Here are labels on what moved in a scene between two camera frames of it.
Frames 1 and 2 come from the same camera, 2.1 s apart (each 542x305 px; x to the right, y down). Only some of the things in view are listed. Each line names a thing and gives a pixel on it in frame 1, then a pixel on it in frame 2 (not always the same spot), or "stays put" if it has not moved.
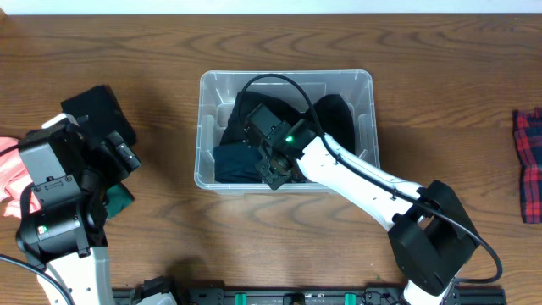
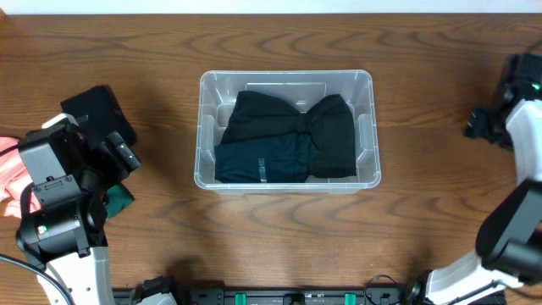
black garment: x=333 y=115 stays put
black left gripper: x=124 y=152 stays put
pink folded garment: x=13 y=179 stays put
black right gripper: x=274 y=178 to x=478 y=124
